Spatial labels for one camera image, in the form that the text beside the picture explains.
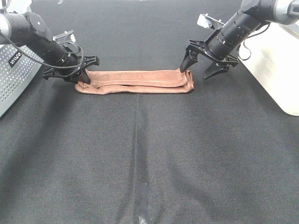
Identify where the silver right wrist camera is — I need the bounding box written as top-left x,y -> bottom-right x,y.
197,14 -> 225,30

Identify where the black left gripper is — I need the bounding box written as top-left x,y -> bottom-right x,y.
42,56 -> 100,84

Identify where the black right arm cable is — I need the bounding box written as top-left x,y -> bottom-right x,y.
238,22 -> 271,61

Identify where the black tablecloth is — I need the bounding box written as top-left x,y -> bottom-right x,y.
0,0 -> 299,224

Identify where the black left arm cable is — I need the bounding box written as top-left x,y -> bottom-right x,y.
0,32 -> 84,70

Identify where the brown microfibre towel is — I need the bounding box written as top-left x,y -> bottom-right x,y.
75,69 -> 194,95

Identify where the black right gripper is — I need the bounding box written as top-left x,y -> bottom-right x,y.
179,40 -> 239,80

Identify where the grey perforated plastic basket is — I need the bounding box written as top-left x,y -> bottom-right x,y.
0,44 -> 41,116

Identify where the pale blue woven-pattern bin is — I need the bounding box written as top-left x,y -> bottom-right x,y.
239,22 -> 299,116

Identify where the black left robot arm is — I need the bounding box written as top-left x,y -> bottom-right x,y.
0,9 -> 100,84

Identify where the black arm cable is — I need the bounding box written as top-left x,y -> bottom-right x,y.
0,32 -> 84,70
238,22 -> 271,61

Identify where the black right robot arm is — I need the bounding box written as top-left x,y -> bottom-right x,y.
179,0 -> 299,79

